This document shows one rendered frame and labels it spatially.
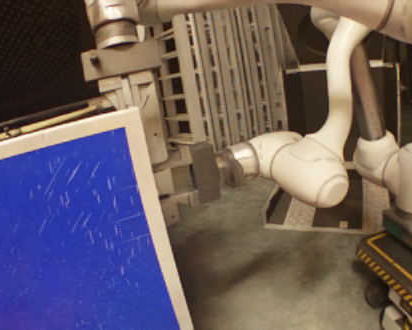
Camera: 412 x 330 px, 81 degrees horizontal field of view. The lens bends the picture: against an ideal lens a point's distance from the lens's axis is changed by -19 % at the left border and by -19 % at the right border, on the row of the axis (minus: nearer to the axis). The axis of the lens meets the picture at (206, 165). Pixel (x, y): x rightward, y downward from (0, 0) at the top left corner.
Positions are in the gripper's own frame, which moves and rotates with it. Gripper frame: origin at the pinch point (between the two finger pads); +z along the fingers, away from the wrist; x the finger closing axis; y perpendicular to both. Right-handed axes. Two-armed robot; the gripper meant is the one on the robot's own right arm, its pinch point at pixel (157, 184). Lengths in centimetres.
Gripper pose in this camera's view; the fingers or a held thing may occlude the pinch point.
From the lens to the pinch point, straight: 64.5
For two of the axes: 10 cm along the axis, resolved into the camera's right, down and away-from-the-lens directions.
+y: -3.4, -2.3, 9.1
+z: -9.3, 2.4, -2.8
